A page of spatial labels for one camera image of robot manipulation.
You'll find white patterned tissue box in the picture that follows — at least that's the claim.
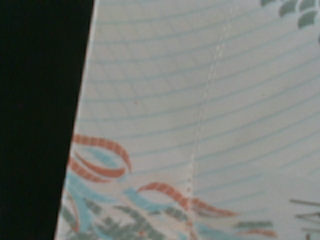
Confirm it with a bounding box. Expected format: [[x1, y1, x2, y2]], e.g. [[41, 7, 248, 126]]
[[54, 0, 320, 240]]

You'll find black tablecloth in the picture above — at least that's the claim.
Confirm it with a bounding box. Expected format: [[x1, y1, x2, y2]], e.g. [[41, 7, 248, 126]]
[[0, 0, 94, 240]]

